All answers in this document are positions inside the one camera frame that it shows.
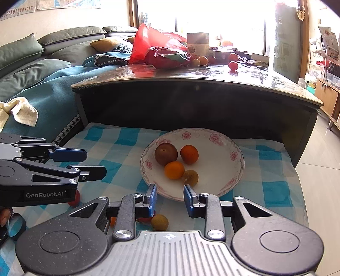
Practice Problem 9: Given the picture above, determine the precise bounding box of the mustard yellow pillow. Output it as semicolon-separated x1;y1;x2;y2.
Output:
90;37;128;52

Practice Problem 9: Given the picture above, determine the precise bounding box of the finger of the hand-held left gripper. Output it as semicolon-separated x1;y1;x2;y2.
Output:
14;136;88;163
15;158;107;184

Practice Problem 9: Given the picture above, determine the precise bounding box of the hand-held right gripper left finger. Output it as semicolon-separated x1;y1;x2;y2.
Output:
70;183;158;241

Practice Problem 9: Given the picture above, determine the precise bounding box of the green sofa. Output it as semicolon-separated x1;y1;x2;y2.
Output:
0;26;139;104

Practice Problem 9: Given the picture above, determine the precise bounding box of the small yellow-brown fruit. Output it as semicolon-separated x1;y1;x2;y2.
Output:
182;170;199;187

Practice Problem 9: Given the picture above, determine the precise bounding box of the wall poster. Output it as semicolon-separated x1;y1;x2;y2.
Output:
0;0;35;21
37;0;78;10

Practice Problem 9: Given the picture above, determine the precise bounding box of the yellow-green round fruit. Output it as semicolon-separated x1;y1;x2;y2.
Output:
151;214;169;231

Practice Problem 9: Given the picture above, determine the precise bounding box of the red plastic bag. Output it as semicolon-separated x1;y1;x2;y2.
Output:
129;23;190;64

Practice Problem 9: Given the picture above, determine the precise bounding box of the blue white checkered cloth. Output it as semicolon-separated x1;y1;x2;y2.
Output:
0;122;310;276

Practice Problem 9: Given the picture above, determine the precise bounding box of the teal blanket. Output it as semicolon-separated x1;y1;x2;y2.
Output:
0;52;128;149

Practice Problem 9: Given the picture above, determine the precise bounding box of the wooden cabinet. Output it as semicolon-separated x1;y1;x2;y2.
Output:
315;78;340;131

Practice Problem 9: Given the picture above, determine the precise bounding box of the red snack packet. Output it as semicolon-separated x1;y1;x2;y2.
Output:
145;46;193;69

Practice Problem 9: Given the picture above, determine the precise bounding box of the brown round fruit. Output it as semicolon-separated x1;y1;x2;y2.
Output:
155;143;178;166

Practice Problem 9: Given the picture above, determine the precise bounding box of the white small box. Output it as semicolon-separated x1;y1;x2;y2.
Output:
252;53;270;67

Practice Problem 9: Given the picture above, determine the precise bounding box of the dark orange tangerine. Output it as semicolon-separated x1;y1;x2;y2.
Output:
180;145;199;165

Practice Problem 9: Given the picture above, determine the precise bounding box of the printed paper calendar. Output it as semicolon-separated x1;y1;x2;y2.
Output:
318;26;340;62

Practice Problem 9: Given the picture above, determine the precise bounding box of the white floral plate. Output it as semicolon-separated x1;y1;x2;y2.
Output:
140;128;245;202

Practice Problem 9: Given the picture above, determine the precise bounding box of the red round fruit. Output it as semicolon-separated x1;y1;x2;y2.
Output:
67;190;81;207

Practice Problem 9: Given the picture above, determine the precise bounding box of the dark coffee table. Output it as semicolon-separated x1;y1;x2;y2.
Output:
71;62;324;169

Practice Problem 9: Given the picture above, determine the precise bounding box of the white canister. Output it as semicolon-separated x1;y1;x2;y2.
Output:
186;32;210;58

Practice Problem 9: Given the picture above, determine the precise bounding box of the houndstooth pillow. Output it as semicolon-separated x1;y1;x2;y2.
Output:
110;42;135;54

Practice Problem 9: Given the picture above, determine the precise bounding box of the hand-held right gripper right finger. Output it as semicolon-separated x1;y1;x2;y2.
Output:
183;184;278;241

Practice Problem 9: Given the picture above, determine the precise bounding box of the bright orange tangerine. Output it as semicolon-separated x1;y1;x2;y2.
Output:
164;161;185;180

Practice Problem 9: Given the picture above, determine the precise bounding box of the cream towel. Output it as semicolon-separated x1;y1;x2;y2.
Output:
0;97;39;133

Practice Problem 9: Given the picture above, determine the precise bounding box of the blue round disc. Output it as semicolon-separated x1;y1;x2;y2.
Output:
7;216;27;241

